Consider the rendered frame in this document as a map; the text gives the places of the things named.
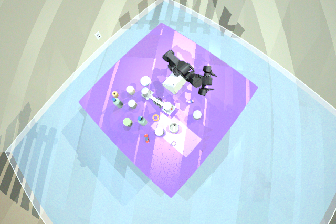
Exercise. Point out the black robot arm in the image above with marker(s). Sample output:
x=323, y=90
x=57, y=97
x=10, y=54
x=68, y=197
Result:
x=180, y=67

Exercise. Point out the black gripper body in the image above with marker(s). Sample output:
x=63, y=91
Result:
x=202, y=90

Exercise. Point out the pale green cylinder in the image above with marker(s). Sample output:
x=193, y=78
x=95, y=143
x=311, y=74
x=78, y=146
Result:
x=127, y=122

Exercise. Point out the beige cylinder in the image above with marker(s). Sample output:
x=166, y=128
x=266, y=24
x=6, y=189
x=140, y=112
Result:
x=115, y=94

